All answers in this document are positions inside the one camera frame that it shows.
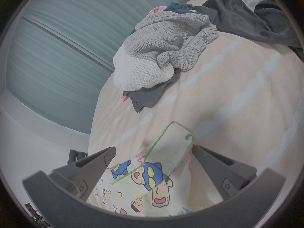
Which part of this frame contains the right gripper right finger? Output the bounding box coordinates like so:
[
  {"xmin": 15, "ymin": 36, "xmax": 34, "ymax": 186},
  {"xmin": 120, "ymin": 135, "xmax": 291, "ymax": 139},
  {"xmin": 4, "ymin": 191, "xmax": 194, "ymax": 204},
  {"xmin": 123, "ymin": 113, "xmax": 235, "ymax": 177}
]
[{"xmin": 192, "ymin": 145, "xmax": 257, "ymax": 200}]

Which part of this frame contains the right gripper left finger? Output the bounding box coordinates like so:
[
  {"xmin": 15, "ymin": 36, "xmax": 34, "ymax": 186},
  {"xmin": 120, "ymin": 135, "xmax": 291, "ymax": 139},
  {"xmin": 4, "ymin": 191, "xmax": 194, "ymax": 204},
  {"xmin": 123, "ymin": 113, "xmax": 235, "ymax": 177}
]
[{"xmin": 49, "ymin": 147, "xmax": 117, "ymax": 200}]

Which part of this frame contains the white printed pyjama top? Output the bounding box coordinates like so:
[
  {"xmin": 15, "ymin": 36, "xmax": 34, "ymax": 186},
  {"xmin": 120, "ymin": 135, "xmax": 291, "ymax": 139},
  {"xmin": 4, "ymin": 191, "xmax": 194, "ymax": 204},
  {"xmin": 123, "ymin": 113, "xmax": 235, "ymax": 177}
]
[{"xmin": 87, "ymin": 121, "xmax": 197, "ymax": 217}]

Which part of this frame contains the bed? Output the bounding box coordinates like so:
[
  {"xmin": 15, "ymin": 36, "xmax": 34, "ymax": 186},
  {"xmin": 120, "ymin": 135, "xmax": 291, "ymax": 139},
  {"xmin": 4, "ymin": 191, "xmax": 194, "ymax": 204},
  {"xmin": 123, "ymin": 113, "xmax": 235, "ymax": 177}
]
[{"xmin": 88, "ymin": 0, "xmax": 304, "ymax": 217}]

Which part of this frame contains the pile of clothes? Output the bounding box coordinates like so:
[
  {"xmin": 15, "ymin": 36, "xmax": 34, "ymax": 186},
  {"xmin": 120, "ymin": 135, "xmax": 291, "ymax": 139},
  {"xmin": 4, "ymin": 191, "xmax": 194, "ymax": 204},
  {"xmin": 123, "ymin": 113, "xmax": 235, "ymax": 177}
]
[{"xmin": 113, "ymin": 0, "xmax": 304, "ymax": 113}]

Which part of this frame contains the black chest of drawers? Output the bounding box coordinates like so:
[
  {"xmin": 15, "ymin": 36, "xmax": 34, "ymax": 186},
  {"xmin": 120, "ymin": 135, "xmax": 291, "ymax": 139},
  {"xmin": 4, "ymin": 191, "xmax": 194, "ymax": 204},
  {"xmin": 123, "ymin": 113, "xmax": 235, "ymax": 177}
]
[{"xmin": 68, "ymin": 149, "xmax": 88, "ymax": 165}]

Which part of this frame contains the blue-green curtain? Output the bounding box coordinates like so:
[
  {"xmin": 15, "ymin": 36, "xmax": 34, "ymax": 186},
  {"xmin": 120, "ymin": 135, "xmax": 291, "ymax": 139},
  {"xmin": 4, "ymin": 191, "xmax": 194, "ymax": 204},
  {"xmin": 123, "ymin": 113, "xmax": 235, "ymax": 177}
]
[
  {"xmin": 5, "ymin": 17, "xmax": 115, "ymax": 135},
  {"xmin": 22, "ymin": 0, "xmax": 184, "ymax": 69}
]

